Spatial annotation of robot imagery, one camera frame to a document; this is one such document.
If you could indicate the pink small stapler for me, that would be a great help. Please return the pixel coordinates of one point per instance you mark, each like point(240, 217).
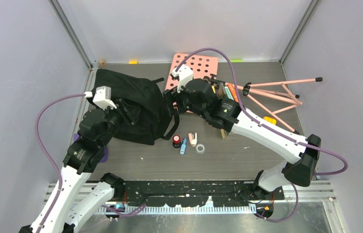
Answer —
point(192, 139)

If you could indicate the toy block car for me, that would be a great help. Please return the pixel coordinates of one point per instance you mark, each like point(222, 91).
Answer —
point(270, 120)

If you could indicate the pink perforated music stand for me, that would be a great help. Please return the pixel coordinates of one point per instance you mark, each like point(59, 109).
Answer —
point(272, 97)

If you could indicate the orange treehouse book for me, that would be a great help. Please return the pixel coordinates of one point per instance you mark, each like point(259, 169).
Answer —
point(232, 90)

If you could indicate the dark green book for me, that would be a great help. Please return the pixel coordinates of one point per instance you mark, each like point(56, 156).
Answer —
point(221, 91)

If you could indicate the green tape marker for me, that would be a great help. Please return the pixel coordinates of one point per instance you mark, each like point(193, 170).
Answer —
point(236, 60)

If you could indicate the purple ball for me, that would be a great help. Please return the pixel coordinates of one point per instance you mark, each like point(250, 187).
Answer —
point(105, 155)

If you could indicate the clear tape roll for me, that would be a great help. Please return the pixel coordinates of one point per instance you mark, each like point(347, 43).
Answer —
point(200, 148)

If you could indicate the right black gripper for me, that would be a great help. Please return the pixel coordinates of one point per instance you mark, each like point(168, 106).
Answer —
point(171, 96)

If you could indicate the blue small clip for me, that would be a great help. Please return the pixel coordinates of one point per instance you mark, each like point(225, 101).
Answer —
point(183, 146)

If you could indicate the black student backpack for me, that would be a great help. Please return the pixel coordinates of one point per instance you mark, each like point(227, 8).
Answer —
point(153, 118)

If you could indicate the red black stamp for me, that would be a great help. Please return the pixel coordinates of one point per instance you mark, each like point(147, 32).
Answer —
point(177, 141)

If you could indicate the teal spine book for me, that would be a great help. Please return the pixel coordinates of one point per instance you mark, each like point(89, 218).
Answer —
point(228, 93)

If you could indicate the yellow book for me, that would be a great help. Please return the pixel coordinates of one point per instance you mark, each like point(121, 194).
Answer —
point(221, 130)

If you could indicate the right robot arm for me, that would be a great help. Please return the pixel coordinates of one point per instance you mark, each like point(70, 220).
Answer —
point(300, 153)

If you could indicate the yellow tape marker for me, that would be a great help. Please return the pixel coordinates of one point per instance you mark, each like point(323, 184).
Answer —
point(133, 62)

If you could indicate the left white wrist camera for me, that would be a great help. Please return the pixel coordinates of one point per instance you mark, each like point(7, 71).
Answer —
point(101, 98)

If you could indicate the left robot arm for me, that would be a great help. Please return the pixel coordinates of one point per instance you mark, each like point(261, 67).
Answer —
point(60, 215)

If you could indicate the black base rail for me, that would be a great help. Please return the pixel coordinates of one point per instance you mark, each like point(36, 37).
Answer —
point(186, 193)

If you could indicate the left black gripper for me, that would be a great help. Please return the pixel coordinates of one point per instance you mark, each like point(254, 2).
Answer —
point(129, 113)

